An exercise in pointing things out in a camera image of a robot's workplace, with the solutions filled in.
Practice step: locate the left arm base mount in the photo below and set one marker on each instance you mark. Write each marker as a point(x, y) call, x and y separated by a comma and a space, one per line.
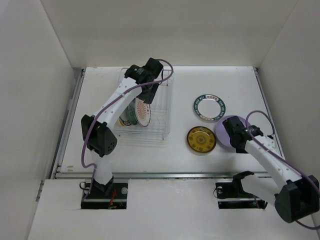
point(115, 198)

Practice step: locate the green rim white plate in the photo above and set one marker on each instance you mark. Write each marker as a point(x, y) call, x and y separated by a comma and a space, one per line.
point(209, 107)

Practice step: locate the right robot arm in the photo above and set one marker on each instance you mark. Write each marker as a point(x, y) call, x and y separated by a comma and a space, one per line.
point(293, 195)

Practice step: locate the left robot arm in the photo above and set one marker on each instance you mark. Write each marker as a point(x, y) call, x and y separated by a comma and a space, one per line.
point(139, 82)

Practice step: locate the orange sunburst white plate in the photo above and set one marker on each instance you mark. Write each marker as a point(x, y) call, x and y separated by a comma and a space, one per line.
point(142, 112)

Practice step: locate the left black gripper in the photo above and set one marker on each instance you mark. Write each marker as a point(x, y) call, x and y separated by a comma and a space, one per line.
point(147, 98)

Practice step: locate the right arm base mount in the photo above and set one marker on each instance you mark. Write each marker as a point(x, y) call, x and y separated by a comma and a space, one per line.
point(228, 198)

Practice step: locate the blue floral green plate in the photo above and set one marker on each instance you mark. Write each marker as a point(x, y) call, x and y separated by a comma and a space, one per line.
point(131, 114)

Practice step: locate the aluminium table edge rail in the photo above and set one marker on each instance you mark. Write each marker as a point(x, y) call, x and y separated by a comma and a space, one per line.
point(171, 157)

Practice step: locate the white wire dish rack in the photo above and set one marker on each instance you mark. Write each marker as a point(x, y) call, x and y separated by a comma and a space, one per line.
point(160, 122)

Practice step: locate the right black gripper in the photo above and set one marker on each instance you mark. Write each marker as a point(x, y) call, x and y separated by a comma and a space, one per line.
point(241, 150)

